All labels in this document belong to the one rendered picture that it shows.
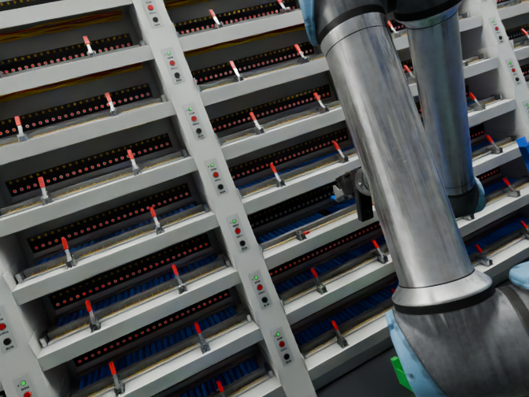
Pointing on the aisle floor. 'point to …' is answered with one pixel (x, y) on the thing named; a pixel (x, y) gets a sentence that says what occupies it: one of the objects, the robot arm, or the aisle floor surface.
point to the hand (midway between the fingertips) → (341, 199)
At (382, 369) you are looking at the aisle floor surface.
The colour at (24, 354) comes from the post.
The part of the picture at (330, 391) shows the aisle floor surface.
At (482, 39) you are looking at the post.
